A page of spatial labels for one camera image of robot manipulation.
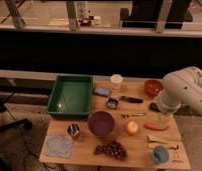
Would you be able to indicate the purple bowl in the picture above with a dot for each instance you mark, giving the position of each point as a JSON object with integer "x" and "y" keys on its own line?
{"x": 101, "y": 123}

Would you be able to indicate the white cup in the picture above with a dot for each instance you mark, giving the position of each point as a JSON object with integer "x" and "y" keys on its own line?
{"x": 116, "y": 81}

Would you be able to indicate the clear drinking glass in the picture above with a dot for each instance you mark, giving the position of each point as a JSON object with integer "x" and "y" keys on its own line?
{"x": 163, "y": 120}

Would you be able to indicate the green plastic tray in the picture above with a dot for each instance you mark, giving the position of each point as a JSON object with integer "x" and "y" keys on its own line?
{"x": 71, "y": 97}

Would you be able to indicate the red bowl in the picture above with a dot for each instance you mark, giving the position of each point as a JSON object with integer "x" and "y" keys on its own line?
{"x": 152, "y": 87}

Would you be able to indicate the black rectangular block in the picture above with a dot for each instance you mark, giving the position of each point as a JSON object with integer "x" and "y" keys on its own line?
{"x": 153, "y": 107}

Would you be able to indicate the bunch of dark grapes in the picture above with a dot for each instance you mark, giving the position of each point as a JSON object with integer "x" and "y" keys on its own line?
{"x": 111, "y": 148}

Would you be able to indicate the yellow apple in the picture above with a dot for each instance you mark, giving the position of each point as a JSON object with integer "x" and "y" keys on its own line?
{"x": 131, "y": 128}

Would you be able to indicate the orange carrot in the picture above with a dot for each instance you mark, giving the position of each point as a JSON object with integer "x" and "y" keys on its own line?
{"x": 155, "y": 127}

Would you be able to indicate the yellow wooden block pieces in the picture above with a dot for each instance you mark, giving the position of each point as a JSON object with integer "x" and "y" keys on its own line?
{"x": 154, "y": 141}

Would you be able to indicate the black chair base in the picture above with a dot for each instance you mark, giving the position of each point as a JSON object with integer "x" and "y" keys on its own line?
{"x": 24, "y": 122}

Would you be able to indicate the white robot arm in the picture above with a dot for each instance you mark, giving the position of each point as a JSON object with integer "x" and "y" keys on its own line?
{"x": 181, "y": 86}

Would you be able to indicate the small black square container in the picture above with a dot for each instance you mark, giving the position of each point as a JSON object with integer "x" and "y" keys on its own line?
{"x": 112, "y": 103}

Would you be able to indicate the small metal cup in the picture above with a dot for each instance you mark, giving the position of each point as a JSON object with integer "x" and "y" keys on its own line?
{"x": 73, "y": 130}

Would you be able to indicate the black handled knife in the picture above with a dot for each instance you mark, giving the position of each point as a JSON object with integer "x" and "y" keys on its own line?
{"x": 130, "y": 99}

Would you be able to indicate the metal fork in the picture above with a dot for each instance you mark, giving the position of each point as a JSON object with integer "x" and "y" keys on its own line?
{"x": 124, "y": 116}

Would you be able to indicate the blue sponge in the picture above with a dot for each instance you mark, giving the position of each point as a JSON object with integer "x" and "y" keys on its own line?
{"x": 101, "y": 91}

